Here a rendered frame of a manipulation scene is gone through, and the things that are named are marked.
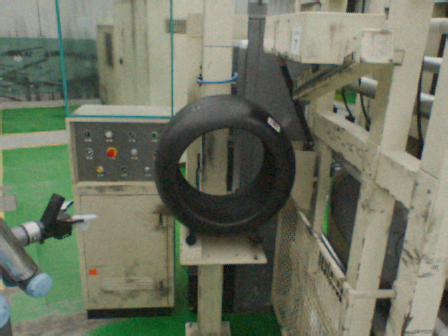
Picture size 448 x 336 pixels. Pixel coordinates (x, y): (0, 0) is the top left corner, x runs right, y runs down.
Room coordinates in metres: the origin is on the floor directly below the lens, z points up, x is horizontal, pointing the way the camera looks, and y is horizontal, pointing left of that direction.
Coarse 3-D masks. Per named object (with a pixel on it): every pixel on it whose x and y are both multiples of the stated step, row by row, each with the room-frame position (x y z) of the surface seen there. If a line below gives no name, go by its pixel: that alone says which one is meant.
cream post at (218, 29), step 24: (216, 0) 1.84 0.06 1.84; (216, 24) 1.85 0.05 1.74; (216, 48) 1.85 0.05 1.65; (216, 72) 1.85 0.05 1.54; (216, 144) 1.85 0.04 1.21; (216, 168) 1.85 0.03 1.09; (216, 192) 1.85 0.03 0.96; (216, 264) 1.85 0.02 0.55; (216, 288) 1.85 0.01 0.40; (216, 312) 1.85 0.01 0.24
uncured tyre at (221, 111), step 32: (224, 96) 1.65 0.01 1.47; (192, 128) 1.46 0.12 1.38; (224, 128) 1.47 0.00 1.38; (256, 128) 1.48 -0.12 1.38; (160, 160) 1.47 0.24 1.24; (288, 160) 1.50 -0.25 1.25; (160, 192) 1.48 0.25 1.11; (192, 192) 1.73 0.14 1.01; (256, 192) 1.76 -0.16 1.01; (288, 192) 1.52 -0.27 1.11; (192, 224) 1.46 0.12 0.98; (224, 224) 1.47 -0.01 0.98; (256, 224) 1.49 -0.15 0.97
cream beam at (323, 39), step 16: (272, 16) 1.72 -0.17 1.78; (288, 16) 1.45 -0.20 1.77; (304, 16) 1.26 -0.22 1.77; (320, 16) 1.26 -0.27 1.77; (336, 16) 1.26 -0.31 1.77; (352, 16) 1.27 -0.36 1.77; (368, 16) 1.27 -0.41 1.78; (384, 16) 1.28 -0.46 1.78; (272, 32) 1.68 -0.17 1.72; (288, 32) 1.42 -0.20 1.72; (304, 32) 1.25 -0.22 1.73; (320, 32) 1.26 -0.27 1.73; (336, 32) 1.26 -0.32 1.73; (352, 32) 1.27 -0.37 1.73; (272, 48) 1.65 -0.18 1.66; (288, 48) 1.41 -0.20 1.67; (304, 48) 1.25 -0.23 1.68; (320, 48) 1.26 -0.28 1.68; (336, 48) 1.26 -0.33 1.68; (336, 64) 1.27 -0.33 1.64
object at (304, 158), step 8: (296, 144) 2.01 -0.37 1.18; (304, 144) 2.00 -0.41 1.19; (296, 152) 1.82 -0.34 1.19; (304, 152) 1.82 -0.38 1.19; (312, 152) 1.83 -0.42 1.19; (296, 160) 1.82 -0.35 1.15; (304, 160) 1.82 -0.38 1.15; (312, 160) 1.83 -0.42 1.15; (296, 168) 1.82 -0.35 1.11; (304, 168) 1.82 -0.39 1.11; (312, 168) 1.83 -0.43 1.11; (296, 176) 1.82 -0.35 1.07; (304, 176) 1.82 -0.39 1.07; (312, 176) 1.83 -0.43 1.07; (296, 184) 1.82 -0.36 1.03; (304, 184) 1.82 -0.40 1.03; (296, 192) 1.82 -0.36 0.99; (304, 192) 1.82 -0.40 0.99; (288, 200) 1.82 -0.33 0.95; (296, 200) 1.82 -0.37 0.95; (304, 200) 1.82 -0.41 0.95; (288, 208) 1.82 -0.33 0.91; (304, 208) 1.82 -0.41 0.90
